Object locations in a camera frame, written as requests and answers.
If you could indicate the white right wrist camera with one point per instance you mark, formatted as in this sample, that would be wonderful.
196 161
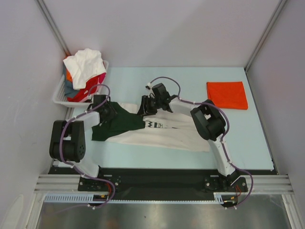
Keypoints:
149 86

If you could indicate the white slotted cable duct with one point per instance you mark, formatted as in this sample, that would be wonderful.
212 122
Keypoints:
71 197

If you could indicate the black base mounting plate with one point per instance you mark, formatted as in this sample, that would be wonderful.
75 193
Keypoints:
157 184

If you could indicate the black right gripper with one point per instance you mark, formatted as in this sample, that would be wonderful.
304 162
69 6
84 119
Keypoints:
146 108

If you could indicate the right aluminium corner post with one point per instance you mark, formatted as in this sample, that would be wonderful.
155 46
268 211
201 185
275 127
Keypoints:
267 31

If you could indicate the orange garment in basket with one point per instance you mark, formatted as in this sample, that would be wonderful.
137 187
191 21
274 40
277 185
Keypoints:
68 76

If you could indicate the aluminium frame rail front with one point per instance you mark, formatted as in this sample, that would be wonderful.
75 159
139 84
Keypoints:
260 184

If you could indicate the folded orange t shirt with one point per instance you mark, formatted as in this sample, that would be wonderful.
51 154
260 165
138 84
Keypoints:
228 95

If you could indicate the grey blue garment in basket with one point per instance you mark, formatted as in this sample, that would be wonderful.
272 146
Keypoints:
69 91

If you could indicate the aluminium corner post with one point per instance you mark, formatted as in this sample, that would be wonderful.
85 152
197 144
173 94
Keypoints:
52 26
267 31

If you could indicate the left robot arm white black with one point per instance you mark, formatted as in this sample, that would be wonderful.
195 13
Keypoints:
68 144

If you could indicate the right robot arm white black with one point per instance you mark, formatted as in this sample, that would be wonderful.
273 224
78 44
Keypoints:
209 122

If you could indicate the red t shirt in basket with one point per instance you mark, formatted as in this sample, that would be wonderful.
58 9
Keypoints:
83 93

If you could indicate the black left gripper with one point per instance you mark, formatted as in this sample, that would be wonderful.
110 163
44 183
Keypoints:
112 113

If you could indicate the white t shirt in basket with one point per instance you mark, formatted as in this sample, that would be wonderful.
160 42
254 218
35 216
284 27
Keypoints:
84 65

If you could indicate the left aluminium corner post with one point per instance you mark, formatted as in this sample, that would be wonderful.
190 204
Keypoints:
52 26

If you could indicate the cream and green t shirt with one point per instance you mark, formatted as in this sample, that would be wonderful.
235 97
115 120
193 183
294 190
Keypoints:
164 129

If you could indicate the pink garment in basket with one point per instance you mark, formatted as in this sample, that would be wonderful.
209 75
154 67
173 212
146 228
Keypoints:
99 79

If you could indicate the white plastic laundry basket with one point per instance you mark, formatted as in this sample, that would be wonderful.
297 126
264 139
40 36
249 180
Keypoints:
60 98

